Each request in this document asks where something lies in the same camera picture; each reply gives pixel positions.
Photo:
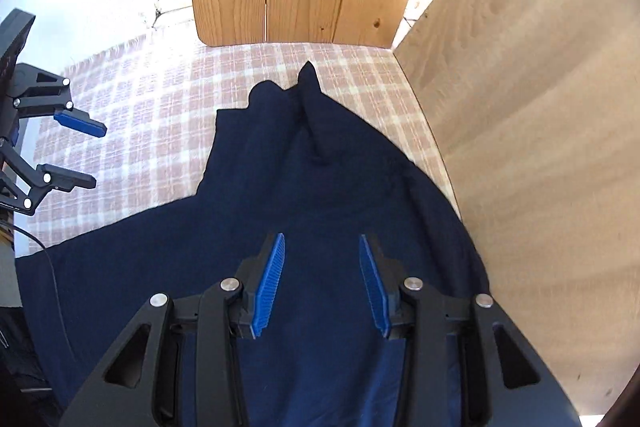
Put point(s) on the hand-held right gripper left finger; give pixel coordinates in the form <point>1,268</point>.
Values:
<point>270,287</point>

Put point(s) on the light oak wooden board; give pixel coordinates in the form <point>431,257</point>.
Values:
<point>540,132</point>

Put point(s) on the pink plaid cloth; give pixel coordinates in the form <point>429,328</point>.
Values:
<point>150,132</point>

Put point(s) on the navy blue sweatshirt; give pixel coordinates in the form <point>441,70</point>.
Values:
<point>325,207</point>

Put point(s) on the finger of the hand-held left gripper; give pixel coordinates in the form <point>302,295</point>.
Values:
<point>80,122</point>
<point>65,179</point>

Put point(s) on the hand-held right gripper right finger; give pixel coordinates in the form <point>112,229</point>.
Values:
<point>372,287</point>

